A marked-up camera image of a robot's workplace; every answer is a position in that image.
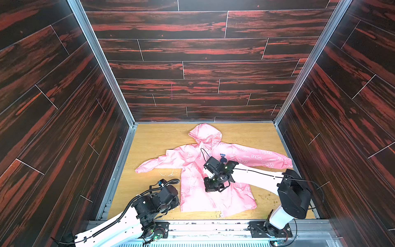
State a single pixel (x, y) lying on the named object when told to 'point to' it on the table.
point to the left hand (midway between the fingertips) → (181, 201)
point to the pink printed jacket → (187, 162)
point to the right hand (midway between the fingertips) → (206, 188)
